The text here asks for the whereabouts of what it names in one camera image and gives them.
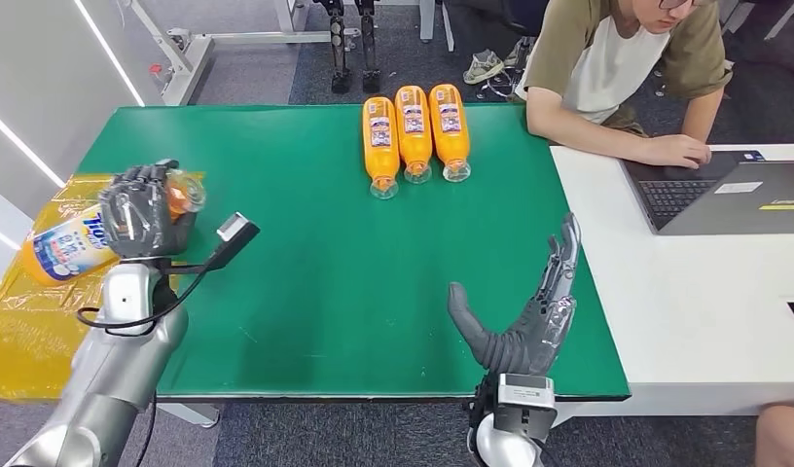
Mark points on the white table foot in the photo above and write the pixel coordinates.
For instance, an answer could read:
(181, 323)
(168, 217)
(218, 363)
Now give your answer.
(191, 414)

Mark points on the grey sneaker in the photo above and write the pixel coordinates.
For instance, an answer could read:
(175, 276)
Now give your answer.
(483, 66)
(517, 53)

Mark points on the white desk leg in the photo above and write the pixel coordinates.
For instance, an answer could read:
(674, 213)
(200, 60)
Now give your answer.
(428, 19)

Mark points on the grey laptop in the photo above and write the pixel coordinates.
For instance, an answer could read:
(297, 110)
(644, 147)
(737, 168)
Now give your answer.
(732, 200)

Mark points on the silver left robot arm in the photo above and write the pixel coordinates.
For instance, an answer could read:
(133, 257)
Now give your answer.
(113, 374)

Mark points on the black robot leg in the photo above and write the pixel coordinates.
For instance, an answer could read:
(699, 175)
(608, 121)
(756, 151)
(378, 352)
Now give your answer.
(369, 45)
(338, 45)

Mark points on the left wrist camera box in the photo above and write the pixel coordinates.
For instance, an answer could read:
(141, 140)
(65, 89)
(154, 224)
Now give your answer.
(232, 235)

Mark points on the yellow plastic-wrapped box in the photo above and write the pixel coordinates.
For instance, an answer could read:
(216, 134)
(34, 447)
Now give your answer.
(23, 335)

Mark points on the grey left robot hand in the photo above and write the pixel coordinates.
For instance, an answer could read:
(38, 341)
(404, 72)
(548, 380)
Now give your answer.
(142, 219)

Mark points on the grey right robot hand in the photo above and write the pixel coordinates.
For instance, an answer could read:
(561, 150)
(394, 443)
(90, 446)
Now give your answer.
(532, 341)

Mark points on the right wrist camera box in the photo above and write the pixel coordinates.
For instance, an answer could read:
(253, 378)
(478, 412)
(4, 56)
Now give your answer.
(524, 396)

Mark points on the orange detergent bottle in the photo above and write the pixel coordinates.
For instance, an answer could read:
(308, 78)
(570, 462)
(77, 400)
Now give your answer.
(380, 138)
(449, 125)
(68, 248)
(414, 125)

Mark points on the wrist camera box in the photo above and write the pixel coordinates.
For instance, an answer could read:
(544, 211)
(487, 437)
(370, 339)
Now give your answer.
(232, 235)
(524, 396)

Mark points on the white desk frame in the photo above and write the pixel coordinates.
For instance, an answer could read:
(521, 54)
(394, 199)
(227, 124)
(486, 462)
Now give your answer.
(197, 51)

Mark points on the green table mat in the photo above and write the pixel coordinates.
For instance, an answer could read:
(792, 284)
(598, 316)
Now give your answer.
(339, 271)

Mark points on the person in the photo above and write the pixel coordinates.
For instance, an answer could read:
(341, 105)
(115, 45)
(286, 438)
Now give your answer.
(784, 438)
(603, 64)

